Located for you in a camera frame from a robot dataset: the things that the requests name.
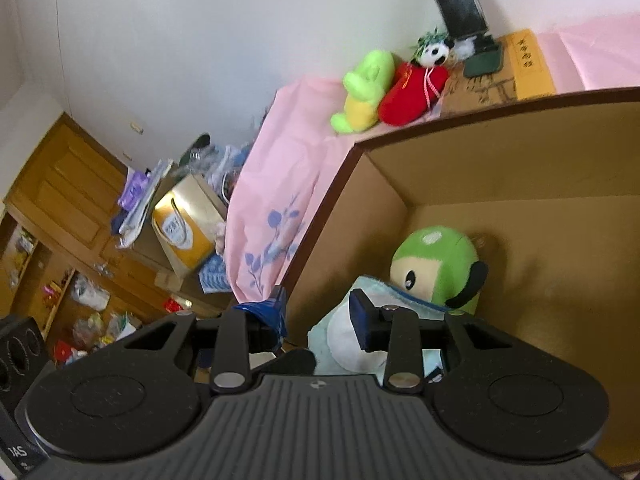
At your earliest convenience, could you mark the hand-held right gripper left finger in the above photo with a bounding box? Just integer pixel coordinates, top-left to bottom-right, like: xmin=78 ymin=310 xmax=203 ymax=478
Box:
xmin=120 ymin=285 xmax=289 ymax=395

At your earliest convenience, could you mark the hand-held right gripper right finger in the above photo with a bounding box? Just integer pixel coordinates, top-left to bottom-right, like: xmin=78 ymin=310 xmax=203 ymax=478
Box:
xmin=349 ymin=288 xmax=513 ymax=394

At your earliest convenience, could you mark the brown cardboard box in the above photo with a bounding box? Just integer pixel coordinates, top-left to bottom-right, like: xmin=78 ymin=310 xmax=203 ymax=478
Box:
xmin=280 ymin=87 xmax=640 ymax=476

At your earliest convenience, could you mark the blue white printed packet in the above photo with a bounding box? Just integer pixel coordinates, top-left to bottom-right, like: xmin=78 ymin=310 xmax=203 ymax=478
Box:
xmin=199 ymin=255 xmax=232 ymax=294

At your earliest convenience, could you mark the white plastic bag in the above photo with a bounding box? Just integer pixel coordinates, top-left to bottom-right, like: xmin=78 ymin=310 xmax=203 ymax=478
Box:
xmin=72 ymin=274 xmax=112 ymax=312

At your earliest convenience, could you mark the yellow white paper gift bag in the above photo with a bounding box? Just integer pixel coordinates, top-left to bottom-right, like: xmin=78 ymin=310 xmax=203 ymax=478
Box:
xmin=151 ymin=174 xmax=229 ymax=277

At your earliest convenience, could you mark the pink floral bedsheet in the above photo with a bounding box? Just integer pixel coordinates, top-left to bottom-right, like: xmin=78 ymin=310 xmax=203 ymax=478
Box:
xmin=225 ymin=12 xmax=640 ymax=307

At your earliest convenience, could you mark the clear plastic bags pile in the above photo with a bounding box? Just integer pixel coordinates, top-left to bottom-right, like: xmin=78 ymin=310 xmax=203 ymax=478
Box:
xmin=179 ymin=132 xmax=257 ymax=202

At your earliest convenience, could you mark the stack of papers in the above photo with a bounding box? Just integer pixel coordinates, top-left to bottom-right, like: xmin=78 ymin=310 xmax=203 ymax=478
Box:
xmin=119 ymin=159 xmax=175 ymax=249

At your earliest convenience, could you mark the wooden cabinet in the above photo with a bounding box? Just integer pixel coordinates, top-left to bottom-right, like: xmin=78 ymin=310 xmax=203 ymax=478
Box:
xmin=0 ymin=112 xmax=236 ymax=363

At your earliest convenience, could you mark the purple packet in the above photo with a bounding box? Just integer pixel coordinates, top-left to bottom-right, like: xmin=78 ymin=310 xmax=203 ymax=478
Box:
xmin=117 ymin=170 xmax=152 ymax=211

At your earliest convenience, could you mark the red panda plush toy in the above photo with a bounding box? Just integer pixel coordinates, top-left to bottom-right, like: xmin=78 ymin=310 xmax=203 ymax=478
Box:
xmin=377 ymin=30 xmax=457 ymax=126

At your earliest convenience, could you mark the green yellow frog plush toy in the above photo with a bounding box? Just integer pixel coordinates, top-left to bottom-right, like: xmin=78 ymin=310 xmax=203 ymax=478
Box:
xmin=330 ymin=50 xmax=397 ymax=135

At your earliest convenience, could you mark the dark green phone stand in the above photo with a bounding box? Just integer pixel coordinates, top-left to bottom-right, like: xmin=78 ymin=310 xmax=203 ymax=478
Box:
xmin=462 ymin=35 xmax=503 ymax=79

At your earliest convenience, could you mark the yellow brown printed box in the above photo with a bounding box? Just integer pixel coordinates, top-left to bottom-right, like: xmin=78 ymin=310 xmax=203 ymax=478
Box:
xmin=440 ymin=29 xmax=557 ymax=117

